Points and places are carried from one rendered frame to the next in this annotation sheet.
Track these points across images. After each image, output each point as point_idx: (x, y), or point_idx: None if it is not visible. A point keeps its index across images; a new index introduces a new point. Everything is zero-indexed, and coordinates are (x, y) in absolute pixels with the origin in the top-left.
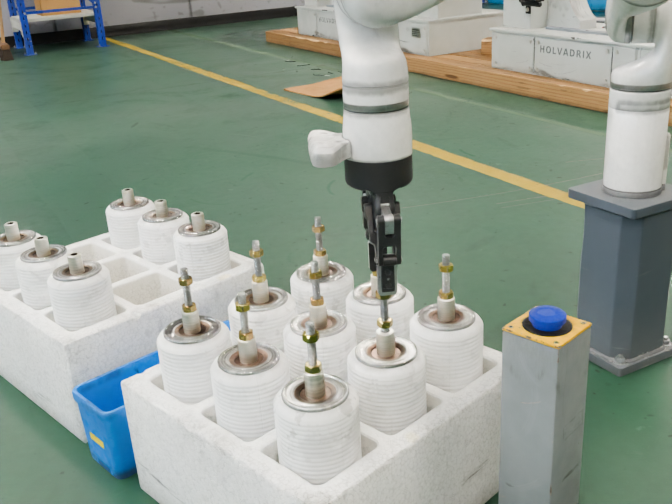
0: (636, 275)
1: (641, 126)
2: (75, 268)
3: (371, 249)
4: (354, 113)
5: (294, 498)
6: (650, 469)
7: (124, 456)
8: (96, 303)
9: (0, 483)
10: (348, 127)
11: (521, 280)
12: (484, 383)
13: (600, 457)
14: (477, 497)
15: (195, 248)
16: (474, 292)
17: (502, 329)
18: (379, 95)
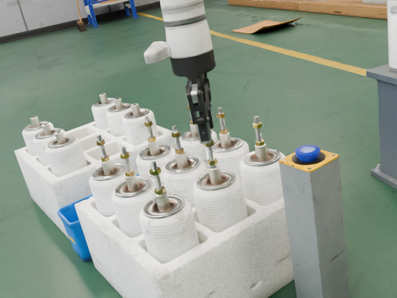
0: None
1: None
2: (59, 140)
3: (201, 115)
4: (168, 26)
5: (147, 271)
6: None
7: (85, 249)
8: (71, 160)
9: (22, 264)
10: (166, 36)
11: (354, 135)
12: None
13: (381, 248)
14: (289, 273)
15: (133, 125)
16: (321, 145)
17: (278, 161)
18: (180, 13)
